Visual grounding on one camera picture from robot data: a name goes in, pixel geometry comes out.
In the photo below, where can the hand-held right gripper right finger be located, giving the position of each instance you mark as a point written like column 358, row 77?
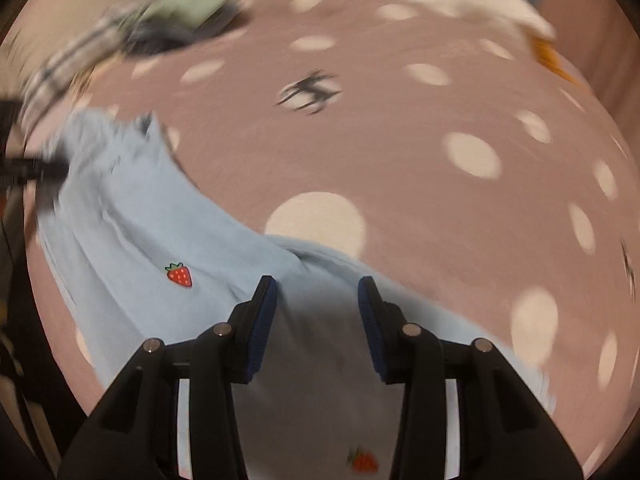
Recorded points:
column 371, row 332

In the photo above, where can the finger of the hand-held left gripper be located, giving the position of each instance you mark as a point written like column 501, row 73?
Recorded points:
column 35, row 169

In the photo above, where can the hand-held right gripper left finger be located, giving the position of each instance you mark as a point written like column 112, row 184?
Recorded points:
column 262, row 332

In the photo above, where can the light blue denim pants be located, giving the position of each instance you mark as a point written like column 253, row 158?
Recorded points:
column 150, row 220

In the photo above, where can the plaid cloth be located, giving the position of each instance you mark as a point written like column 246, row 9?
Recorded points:
column 70, row 65

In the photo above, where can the pink dotted deer blanket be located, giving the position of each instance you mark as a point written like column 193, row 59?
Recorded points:
column 400, row 135

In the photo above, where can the folded dark garment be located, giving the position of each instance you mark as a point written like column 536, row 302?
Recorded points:
column 200, row 32

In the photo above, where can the folded green garment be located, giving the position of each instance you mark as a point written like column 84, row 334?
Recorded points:
column 192, row 2

